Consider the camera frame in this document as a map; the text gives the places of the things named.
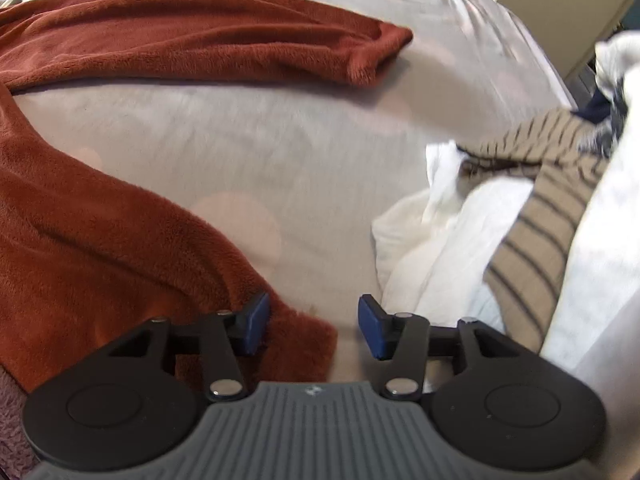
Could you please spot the white cloth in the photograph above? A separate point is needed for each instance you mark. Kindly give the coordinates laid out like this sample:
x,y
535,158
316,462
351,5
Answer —
x,y
440,240

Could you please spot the beige striped garment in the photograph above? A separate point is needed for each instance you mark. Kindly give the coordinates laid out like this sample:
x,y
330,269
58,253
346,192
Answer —
x,y
535,260

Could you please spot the cream cabinet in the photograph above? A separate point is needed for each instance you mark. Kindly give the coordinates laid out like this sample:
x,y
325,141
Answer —
x,y
560,10

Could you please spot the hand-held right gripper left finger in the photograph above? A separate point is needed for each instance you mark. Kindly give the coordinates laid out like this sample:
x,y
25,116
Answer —
x,y
255,323

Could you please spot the mauve fleece blanket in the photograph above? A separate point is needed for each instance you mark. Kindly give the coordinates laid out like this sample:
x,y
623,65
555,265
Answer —
x,y
10,420

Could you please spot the white garment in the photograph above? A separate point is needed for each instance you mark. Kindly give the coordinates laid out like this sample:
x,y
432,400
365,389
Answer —
x,y
600,285

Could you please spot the dark navy cloth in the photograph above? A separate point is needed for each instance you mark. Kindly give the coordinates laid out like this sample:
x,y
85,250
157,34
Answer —
x,y
602,110

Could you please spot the rust fleece garment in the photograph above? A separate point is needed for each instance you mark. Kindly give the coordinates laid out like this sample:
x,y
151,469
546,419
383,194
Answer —
x,y
100,240

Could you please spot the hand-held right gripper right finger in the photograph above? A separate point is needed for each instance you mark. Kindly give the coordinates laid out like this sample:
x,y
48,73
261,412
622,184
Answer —
x,y
373,328

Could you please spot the bed with pink dotted sheet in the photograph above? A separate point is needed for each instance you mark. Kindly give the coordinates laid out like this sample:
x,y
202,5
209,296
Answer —
x,y
225,135

